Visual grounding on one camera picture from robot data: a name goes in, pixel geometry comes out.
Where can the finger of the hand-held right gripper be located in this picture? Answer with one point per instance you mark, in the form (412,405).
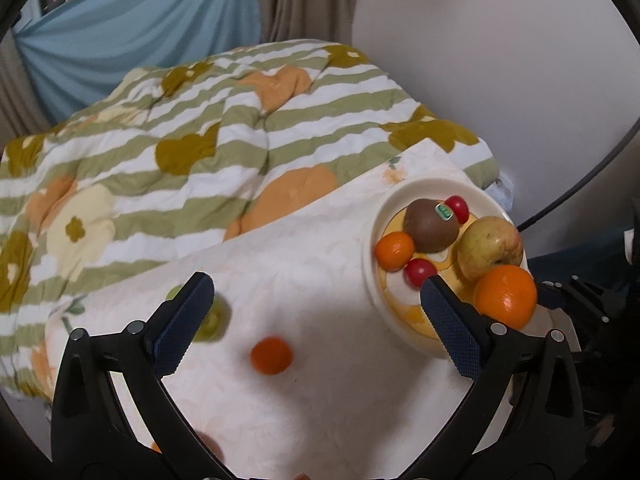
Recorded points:
(585,297)

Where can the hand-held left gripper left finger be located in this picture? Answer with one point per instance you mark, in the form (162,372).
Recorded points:
(177,330)

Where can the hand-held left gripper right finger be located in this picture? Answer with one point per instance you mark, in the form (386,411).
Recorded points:
(450,330)

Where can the green apple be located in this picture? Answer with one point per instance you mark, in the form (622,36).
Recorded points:
(217,317)

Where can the large orange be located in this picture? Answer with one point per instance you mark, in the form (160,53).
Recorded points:
(505,297)
(156,448)

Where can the red cherry tomato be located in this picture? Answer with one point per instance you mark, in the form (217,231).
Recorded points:
(417,271)
(459,208)

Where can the cream plate with yellow print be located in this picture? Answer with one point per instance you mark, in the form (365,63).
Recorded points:
(380,290)

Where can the yellow-red apple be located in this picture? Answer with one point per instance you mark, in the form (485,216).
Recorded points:
(487,250)

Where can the small tangerine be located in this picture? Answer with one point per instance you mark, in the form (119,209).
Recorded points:
(394,251)
(271,355)

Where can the brown kiwi with green sticker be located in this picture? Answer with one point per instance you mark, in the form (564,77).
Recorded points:
(425,227)

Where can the floral white tablecloth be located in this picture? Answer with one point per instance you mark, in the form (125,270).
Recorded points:
(320,285)

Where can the green striped floral quilt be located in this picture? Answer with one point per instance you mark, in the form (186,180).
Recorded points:
(200,125)

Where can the blue cloth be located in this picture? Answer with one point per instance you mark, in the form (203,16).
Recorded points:
(140,35)

